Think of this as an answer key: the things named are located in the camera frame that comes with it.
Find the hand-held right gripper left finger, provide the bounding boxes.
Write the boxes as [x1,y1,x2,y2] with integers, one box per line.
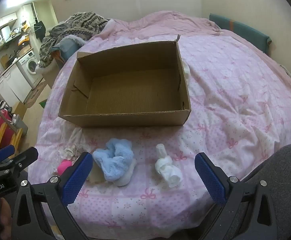
[12,152,94,240]

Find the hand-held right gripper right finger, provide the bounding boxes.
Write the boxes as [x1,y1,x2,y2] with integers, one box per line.
[194,152,278,240]

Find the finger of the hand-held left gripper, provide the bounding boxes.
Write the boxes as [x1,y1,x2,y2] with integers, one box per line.
[0,144,15,167]
[1,147,39,178]

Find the pink makeup sponge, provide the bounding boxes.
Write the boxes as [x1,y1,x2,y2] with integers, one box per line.
[56,158,73,175]

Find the white socks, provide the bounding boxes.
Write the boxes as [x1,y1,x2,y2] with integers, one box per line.
[155,144,183,188]

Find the blue fluffy socks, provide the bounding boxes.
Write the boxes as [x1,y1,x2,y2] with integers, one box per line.
[93,138,136,187]

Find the brown cardboard box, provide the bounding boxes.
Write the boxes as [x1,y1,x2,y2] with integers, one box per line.
[58,34,191,128]

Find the pink suitcase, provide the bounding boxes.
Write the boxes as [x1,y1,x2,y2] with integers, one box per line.
[0,109,12,143]

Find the grey storage bin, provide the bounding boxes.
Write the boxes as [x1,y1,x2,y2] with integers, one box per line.
[11,115,28,138]

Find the patterned floor mat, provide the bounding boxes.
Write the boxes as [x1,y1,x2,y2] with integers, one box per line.
[24,82,47,105]

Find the white kitchen cabinet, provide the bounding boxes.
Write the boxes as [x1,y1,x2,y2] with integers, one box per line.
[0,62,32,103]

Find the person's right trouser leg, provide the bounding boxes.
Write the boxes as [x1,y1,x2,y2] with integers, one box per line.
[240,144,291,240]

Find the pink printed bed blanket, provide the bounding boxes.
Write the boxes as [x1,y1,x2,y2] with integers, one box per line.
[34,11,291,240]

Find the white washing machine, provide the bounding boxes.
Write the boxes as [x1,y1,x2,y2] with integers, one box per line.
[18,51,45,88]

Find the white cloth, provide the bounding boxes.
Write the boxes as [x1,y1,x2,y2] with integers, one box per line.
[182,60,191,84]

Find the teal fur-trimmed jacket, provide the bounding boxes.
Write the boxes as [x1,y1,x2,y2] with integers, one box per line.
[52,35,85,63]

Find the black hanging bag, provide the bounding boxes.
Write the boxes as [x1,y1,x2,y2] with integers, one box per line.
[34,20,46,40]

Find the grey patterned knit blanket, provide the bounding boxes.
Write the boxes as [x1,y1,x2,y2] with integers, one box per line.
[39,11,108,69]

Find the teal headboard cushion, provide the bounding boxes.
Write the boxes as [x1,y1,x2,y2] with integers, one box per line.
[209,13,272,54]

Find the wooden frame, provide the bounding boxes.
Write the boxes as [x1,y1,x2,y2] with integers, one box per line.
[0,110,23,153]

